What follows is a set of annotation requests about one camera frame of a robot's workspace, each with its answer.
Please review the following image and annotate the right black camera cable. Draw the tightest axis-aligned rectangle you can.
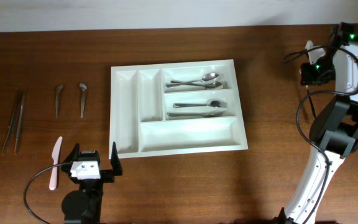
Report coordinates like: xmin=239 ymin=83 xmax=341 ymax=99
xmin=283 ymin=45 xmax=358 ymax=224

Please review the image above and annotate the white plastic cutlery tray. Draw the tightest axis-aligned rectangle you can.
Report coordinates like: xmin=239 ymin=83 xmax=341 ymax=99
xmin=109 ymin=59 xmax=248 ymax=159

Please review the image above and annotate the steel spoon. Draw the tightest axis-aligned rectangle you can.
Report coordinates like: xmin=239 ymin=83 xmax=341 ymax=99
xmin=165 ymin=72 xmax=219 ymax=88
xmin=165 ymin=80 xmax=224 ymax=90

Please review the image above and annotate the black camera cable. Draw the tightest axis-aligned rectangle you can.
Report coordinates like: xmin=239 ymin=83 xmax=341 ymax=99
xmin=23 ymin=162 xmax=71 ymax=224
xmin=283 ymin=45 xmax=358 ymax=224

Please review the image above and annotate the pink plastic knife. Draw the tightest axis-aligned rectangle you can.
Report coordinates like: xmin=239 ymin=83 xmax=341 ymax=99
xmin=49 ymin=136 xmax=63 ymax=190

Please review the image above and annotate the small steel teaspoon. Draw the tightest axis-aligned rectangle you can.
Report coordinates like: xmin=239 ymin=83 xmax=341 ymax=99
xmin=55 ymin=84 xmax=64 ymax=118
xmin=79 ymin=83 xmax=88 ymax=118

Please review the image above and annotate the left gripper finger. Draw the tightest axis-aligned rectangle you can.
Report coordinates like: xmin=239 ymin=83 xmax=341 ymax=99
xmin=110 ymin=142 xmax=123 ymax=174
xmin=63 ymin=143 xmax=80 ymax=163

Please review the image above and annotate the left black camera cable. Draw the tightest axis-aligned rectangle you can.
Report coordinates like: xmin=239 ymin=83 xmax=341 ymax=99
xmin=23 ymin=162 xmax=71 ymax=224

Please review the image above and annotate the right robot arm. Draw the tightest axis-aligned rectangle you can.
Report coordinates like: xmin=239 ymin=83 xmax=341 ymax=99
xmin=272 ymin=22 xmax=358 ymax=223

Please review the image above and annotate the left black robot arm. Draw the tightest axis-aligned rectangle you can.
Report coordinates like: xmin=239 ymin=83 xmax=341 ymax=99
xmin=62 ymin=144 xmax=123 ymax=223

